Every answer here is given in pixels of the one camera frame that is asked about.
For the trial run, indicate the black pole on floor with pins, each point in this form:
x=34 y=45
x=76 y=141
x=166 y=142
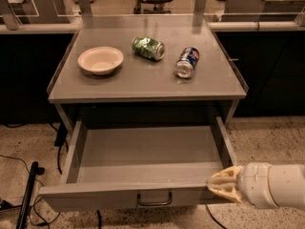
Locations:
x=35 y=170

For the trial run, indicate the grey top drawer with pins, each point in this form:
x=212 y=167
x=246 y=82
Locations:
x=141 y=167

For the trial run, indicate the blue pepsi can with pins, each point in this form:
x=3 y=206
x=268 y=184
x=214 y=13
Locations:
x=187 y=62

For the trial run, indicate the green soda can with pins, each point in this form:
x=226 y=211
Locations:
x=148 y=47

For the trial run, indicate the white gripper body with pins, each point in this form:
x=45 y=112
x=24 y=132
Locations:
x=254 y=184

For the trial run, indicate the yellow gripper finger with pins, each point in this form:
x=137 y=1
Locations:
x=228 y=175
x=227 y=191

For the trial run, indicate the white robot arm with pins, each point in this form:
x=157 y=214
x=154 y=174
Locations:
x=287 y=184

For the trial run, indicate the grey drawer cabinet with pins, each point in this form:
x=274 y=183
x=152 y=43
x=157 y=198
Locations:
x=139 y=79

